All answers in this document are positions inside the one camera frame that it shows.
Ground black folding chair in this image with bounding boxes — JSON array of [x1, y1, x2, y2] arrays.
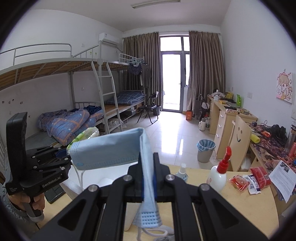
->
[[137, 91, 159, 125]]

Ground brown curtain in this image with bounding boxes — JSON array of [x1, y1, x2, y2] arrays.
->
[[122, 32, 161, 107], [188, 31, 226, 114]]

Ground person's left forearm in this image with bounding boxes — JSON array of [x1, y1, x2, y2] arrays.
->
[[0, 182, 34, 234]]

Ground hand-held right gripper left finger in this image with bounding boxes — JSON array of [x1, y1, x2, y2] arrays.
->
[[30, 154, 145, 241]]

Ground white snack packet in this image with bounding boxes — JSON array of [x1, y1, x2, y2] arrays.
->
[[245, 175, 262, 195]]

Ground blue spray bottle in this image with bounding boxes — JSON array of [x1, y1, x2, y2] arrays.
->
[[175, 163, 189, 184]]

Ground white bottle red pump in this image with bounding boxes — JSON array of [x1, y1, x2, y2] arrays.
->
[[209, 146, 232, 192]]

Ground grey metal bed ladder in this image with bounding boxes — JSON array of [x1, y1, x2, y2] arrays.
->
[[91, 61, 123, 134]]

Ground grey metal bunk bed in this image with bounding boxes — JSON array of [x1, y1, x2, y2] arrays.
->
[[0, 43, 109, 149], [102, 53, 148, 130]]

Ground glass balcony door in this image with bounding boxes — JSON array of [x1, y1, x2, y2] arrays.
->
[[159, 35, 191, 112]]

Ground printed paper sheet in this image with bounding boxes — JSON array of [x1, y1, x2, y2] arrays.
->
[[268, 159, 296, 204]]

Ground folded blue plaid quilt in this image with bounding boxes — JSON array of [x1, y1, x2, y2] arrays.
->
[[104, 90, 147, 106]]

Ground wooden desk with drawers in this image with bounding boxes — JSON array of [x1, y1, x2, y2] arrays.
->
[[207, 94, 259, 154]]

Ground pink cartoon wall poster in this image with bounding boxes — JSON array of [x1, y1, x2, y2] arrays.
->
[[276, 72, 293, 104]]

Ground wooden chair with smiley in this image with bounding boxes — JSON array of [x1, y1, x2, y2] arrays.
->
[[228, 114, 253, 172]]

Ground dark tumbler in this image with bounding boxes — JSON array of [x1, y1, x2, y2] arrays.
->
[[285, 124, 296, 154]]

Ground large red snack packet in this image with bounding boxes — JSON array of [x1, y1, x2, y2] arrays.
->
[[250, 166, 272, 191]]

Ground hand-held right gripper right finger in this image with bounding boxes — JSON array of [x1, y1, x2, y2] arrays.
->
[[153, 152, 272, 241]]

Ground white air conditioner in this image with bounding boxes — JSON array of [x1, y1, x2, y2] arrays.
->
[[99, 33, 120, 46]]

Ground person's left hand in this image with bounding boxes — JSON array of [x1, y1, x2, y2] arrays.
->
[[7, 192, 46, 212]]

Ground rumpled blue plaid quilt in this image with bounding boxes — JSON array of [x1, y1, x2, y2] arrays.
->
[[38, 108, 105, 146]]

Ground grey trash bin blue bag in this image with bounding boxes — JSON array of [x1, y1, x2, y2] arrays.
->
[[197, 139, 216, 163]]

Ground dark hanging clothes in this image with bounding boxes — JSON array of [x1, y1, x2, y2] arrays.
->
[[128, 62, 151, 89]]

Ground small red snack packet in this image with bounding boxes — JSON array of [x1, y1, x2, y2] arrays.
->
[[229, 175, 250, 192]]

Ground black headphones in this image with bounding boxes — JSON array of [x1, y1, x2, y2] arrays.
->
[[270, 124, 287, 142]]

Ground dark flat board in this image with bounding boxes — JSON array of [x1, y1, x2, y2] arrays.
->
[[44, 184, 66, 205]]

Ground blue face mask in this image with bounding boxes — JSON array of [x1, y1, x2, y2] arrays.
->
[[69, 127, 168, 241]]

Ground ceiling tube light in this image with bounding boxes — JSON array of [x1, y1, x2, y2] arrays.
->
[[132, 0, 181, 9]]

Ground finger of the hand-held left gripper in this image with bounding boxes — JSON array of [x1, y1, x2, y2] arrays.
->
[[34, 156, 73, 173], [26, 146, 69, 160]]

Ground pack of water bottles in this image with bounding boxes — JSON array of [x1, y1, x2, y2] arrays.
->
[[67, 127, 100, 156]]

